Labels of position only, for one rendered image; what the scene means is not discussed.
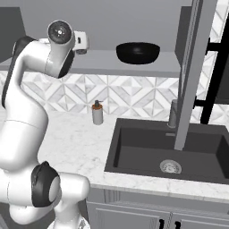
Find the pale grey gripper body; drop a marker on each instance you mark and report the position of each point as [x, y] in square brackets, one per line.
[81, 52]

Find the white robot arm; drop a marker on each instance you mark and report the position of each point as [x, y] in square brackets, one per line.
[22, 134]

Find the grey base cabinet door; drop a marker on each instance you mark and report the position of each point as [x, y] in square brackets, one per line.
[205, 222]
[125, 217]

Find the black bowl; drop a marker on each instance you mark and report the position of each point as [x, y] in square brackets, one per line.
[137, 53]

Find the grey soap dispenser, brown pump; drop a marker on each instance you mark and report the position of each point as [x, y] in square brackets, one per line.
[97, 114]

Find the grey tap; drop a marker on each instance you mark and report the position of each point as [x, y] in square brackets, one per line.
[173, 114]

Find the black sink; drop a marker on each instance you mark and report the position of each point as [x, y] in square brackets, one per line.
[167, 152]

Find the grey false drawer front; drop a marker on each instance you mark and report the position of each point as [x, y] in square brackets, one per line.
[149, 198]

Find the grey wall cabinet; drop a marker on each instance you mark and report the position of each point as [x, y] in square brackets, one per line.
[119, 23]

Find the black wall shelf frame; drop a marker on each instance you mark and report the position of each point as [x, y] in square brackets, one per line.
[212, 77]

